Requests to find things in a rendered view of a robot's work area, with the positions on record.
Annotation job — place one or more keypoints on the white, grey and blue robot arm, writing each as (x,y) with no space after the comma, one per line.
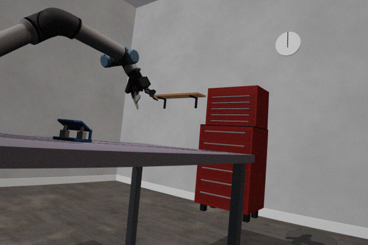
(52,22)

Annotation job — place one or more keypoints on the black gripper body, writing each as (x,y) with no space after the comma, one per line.
(139,82)

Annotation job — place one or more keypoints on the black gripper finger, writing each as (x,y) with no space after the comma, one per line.
(151,93)
(135,96)

